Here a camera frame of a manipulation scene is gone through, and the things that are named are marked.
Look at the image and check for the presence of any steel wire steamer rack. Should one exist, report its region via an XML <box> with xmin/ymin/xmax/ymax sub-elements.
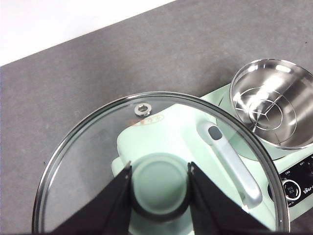
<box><xmin>234</xmin><ymin>88</ymin><xmax>298</xmax><ymax>145</ymax></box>

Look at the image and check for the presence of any mint green griddle lid, silver handle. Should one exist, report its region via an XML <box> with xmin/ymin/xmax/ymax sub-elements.
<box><xmin>111</xmin><ymin>102</ymin><xmax>264</xmax><ymax>235</ymax></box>

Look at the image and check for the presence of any mint green breakfast machine base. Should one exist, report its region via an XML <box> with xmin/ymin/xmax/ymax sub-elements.
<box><xmin>111</xmin><ymin>83</ymin><xmax>313</xmax><ymax>235</ymax></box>

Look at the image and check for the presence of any glass pot lid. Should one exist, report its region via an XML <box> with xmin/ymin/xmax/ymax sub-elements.
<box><xmin>34</xmin><ymin>91</ymin><xmax>292</xmax><ymax>235</ymax></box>

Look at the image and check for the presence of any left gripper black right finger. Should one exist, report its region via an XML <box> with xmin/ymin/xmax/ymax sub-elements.
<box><xmin>187</xmin><ymin>161</ymin><xmax>277</xmax><ymax>235</ymax></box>

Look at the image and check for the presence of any silver control knob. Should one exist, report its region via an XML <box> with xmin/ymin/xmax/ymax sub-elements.
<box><xmin>282</xmin><ymin>179</ymin><xmax>302</xmax><ymax>201</ymax></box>

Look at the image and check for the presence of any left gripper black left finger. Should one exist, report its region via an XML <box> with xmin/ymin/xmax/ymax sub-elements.
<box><xmin>48</xmin><ymin>164</ymin><xmax>133</xmax><ymax>235</ymax></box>

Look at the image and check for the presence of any mint green pot with handle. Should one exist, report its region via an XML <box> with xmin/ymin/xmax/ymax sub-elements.
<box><xmin>216</xmin><ymin>58</ymin><xmax>313</xmax><ymax>160</ymax></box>

